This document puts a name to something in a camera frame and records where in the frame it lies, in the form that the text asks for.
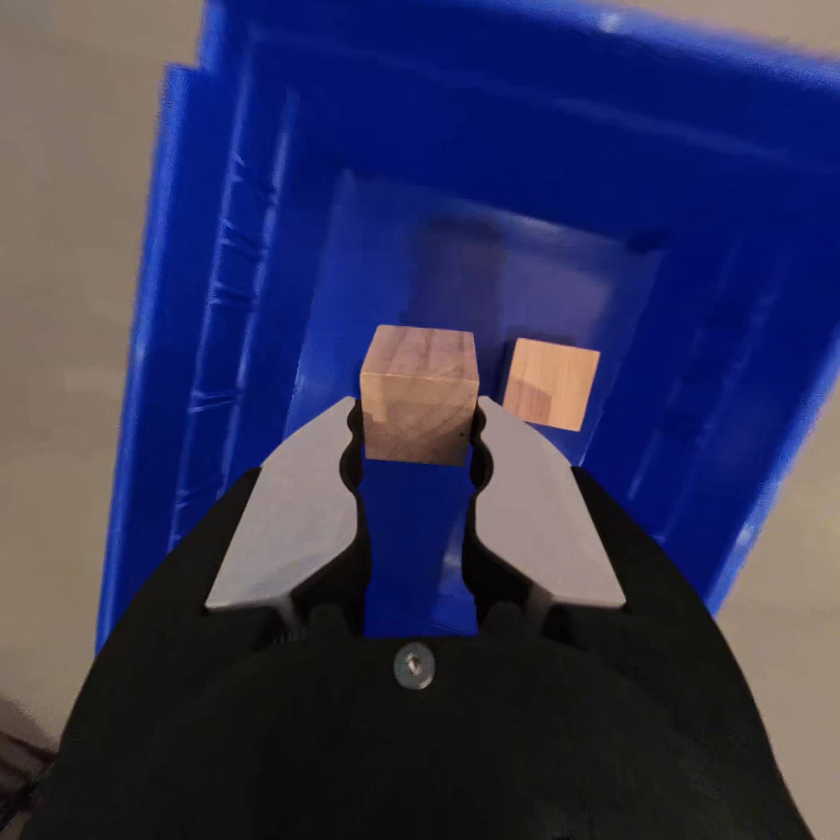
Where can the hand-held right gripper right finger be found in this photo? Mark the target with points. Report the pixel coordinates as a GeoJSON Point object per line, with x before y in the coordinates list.
{"type": "Point", "coordinates": [544, 525]}

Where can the wooden cube with blue stripe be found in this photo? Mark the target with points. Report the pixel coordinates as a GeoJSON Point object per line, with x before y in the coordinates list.
{"type": "Point", "coordinates": [417, 400]}
{"type": "Point", "coordinates": [551, 384]}

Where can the blue plastic bin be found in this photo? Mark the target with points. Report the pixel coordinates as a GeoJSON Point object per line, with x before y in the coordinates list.
{"type": "Point", "coordinates": [459, 131]}

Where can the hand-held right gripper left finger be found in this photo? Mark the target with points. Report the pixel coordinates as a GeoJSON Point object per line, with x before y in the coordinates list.
{"type": "Point", "coordinates": [289, 525]}

